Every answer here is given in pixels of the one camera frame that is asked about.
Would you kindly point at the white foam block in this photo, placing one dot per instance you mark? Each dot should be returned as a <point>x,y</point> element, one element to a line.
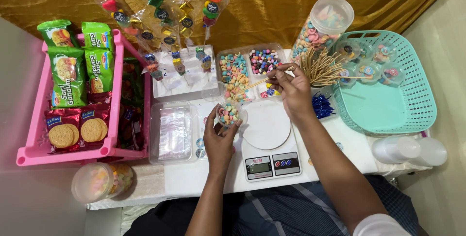
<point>182,87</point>

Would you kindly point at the pile of multicolour candy balls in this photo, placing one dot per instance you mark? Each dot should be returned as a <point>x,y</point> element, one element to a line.
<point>264,61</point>

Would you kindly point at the clear rectangular plastic container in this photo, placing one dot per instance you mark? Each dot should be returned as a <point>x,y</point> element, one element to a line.
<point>154,134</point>

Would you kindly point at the person's left hand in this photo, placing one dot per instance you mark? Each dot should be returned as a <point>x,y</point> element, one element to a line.
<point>218,145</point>

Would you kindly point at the single wooden skewer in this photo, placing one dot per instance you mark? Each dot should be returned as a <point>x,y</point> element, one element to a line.
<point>255,84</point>

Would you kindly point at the bunch of wooden skewers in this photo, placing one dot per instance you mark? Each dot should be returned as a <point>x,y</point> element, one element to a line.
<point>320,70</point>

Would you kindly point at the heap of dark snack packets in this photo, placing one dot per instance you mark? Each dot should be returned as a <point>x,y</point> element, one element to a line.
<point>131,116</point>

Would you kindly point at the pastel candy rings portion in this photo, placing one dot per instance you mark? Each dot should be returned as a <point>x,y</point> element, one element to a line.
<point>228,113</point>

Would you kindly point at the lidded jar of pastel candy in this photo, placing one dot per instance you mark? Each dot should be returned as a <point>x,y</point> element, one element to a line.
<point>100,182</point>

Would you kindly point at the empty clear plastic cup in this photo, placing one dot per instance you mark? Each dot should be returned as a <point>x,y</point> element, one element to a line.
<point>214,92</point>

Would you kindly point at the row of wrapped candy skewers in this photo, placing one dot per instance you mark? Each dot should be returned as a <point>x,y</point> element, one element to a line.
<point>162,14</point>

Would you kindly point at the pile of pastel candy rings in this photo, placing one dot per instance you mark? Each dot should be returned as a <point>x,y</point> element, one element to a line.
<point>235,74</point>

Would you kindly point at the bundle of blue twist ties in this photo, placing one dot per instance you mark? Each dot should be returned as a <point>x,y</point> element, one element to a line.
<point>322,105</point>

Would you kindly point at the stack of white plastic cups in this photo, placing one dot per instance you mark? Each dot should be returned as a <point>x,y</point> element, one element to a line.
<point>395,149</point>
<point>433,151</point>

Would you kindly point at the teal plastic basket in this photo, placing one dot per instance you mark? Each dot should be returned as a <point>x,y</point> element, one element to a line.
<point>386,108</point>

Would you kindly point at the small clear plastic cup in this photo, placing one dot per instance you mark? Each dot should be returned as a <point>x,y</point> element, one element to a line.
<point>220,119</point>

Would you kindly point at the tall jar of candy rings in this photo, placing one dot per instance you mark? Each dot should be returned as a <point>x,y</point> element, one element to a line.
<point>320,28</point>

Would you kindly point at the green biscuit packet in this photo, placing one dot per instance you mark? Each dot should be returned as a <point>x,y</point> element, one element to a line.
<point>67,77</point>
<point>58,35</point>
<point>97,36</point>
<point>99,70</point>

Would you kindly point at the red round biscuit packet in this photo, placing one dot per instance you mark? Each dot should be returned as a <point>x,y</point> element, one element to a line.
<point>62,132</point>
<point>94,128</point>

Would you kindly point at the white digital kitchen scale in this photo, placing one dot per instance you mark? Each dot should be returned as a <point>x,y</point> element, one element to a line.
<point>267,145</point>

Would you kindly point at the person's dark striped clothing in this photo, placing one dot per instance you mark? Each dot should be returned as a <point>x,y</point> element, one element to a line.
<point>276,210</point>

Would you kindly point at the stack of clear plastic bags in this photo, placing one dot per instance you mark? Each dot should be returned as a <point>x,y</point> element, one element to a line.
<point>174,134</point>

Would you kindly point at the group of filled lidded cups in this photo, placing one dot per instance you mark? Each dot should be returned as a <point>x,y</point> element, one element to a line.
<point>367,70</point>

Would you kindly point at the clear divided candy tray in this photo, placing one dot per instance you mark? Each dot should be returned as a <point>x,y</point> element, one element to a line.
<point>255,79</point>

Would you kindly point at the gold fabric backdrop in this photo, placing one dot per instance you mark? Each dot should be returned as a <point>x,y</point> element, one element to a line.
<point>276,6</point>

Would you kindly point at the pink plastic tray basket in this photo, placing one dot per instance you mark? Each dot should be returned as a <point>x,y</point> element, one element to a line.
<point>32,137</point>

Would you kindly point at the sheet of round stickers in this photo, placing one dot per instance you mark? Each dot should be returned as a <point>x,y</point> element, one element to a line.
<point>200,148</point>

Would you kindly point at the person's right hand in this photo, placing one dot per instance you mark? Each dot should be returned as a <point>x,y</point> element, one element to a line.
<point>296,92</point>

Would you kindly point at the person's white sleeve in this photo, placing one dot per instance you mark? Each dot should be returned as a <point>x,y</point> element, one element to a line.
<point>378,227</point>

